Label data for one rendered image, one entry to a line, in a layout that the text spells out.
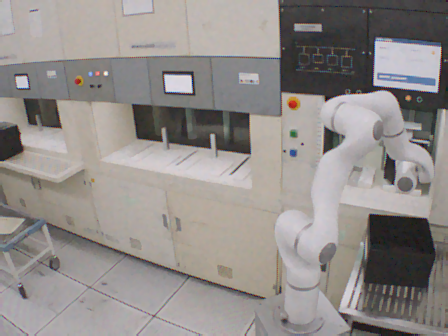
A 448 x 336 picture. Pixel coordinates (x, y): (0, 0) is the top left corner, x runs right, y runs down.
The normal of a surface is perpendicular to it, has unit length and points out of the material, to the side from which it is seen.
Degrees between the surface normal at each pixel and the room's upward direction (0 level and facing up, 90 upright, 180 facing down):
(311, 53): 90
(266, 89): 90
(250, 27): 90
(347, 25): 90
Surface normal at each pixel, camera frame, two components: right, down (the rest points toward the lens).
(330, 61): -0.47, 0.40
